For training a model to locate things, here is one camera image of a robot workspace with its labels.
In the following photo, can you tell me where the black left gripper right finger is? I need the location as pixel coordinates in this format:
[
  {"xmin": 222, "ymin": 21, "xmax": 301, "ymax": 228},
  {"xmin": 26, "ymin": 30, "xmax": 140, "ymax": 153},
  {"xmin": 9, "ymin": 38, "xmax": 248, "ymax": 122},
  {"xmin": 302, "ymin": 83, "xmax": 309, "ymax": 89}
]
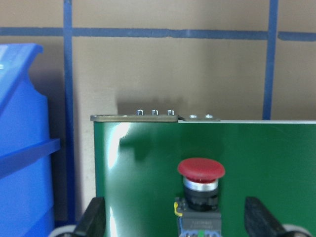
[{"xmin": 244, "ymin": 197, "xmax": 286, "ymax": 237}]

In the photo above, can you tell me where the green conveyor belt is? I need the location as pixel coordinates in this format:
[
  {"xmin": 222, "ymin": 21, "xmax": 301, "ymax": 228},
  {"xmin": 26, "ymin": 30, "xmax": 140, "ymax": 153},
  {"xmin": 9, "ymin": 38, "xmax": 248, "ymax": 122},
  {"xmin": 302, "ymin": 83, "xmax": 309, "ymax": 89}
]
[{"xmin": 91, "ymin": 111, "xmax": 316, "ymax": 237}]

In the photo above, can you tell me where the blue left plastic bin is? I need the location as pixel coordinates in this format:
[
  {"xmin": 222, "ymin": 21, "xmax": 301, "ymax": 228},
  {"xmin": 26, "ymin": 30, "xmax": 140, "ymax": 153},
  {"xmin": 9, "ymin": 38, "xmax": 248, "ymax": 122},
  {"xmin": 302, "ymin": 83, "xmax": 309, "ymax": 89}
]
[{"xmin": 0, "ymin": 43, "xmax": 60, "ymax": 237}]

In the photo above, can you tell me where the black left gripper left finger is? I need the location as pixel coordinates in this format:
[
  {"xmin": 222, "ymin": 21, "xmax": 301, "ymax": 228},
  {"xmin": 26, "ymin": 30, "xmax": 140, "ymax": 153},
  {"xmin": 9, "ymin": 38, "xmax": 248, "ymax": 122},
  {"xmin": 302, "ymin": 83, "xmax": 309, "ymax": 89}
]
[{"xmin": 73, "ymin": 197, "xmax": 106, "ymax": 237}]

